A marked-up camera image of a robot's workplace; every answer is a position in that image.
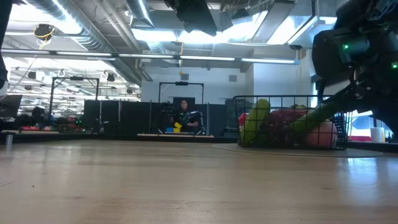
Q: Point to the pink peach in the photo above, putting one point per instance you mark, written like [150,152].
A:
[323,135]

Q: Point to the green cucumber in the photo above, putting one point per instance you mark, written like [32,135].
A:
[314,119]

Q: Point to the green grape bunch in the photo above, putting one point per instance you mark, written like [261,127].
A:
[298,106]

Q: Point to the red grape bunch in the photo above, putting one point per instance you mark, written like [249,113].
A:
[275,132]

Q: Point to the light green avocado half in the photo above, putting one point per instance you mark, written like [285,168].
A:
[255,121]

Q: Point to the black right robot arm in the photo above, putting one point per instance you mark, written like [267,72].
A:
[357,46]

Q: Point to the white paper roll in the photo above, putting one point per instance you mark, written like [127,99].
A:
[377,134]

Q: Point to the long ceiling light bar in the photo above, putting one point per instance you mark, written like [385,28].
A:
[140,56]

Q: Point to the person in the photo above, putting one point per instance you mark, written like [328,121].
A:
[186,116]

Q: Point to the grey round plate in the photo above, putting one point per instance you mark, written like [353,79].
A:
[280,151]

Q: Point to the black yellow ceiling reel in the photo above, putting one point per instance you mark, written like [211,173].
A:
[43,32]

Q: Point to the distant robot workstation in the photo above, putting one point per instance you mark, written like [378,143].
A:
[46,121]

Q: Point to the black monitor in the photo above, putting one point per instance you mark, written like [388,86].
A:
[9,105]

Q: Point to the black frame stand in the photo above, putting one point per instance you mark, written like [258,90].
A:
[74,79]
[180,83]

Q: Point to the silver ventilation duct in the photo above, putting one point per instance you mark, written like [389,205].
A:
[93,37]

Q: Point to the black partition wall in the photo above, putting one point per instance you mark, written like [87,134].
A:
[130,116]

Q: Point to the black aluminium table frame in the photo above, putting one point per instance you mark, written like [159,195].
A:
[62,137]

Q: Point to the silver bolt post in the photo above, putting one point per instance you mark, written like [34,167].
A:
[9,143]

